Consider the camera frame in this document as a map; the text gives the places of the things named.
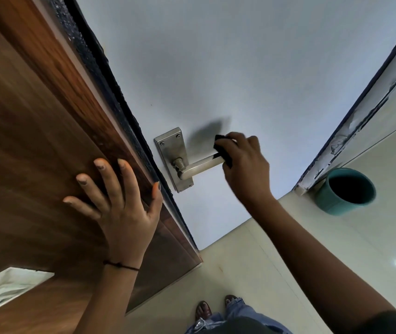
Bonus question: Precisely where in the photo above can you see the silver door lever handle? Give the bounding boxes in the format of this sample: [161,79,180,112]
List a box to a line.
[172,154,225,181]

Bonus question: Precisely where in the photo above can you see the black door edge strip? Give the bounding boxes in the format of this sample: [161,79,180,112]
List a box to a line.
[43,0,204,265]

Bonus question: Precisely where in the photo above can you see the black thread bracelet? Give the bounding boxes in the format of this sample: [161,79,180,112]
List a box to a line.
[103,260,140,272]

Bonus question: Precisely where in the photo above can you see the person's left forearm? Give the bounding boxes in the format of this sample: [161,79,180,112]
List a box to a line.
[74,263,139,334]

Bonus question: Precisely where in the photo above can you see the dark shirt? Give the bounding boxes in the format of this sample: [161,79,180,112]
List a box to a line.
[201,309,396,334]

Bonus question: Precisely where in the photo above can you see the door frame with peeling paint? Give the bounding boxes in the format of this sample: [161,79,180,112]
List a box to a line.
[293,10,396,197]

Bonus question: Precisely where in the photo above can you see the person's left hand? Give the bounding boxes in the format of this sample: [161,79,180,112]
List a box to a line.
[62,158,164,270]

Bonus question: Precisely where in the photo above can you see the white door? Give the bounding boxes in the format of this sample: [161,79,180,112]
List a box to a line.
[74,0,396,251]

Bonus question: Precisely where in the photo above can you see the person's right hand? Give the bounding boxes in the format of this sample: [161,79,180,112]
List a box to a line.
[215,132,277,215]

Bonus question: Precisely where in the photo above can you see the silver handle backplate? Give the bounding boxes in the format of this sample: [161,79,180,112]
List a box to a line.
[154,127,196,194]

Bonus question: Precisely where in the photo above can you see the brown wooden panel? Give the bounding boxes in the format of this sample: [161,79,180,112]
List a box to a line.
[0,0,203,334]

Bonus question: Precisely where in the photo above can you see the person's right forearm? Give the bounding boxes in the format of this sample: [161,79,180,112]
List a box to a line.
[245,197,396,334]

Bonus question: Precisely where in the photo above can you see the blue jeans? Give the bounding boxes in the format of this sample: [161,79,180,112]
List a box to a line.
[184,297,292,334]

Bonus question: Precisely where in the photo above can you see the black cleaning cloth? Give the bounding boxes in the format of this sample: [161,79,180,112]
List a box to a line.
[213,134,234,169]

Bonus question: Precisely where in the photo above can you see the teal plastic bucket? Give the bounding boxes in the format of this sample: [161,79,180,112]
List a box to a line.
[314,167,377,217]

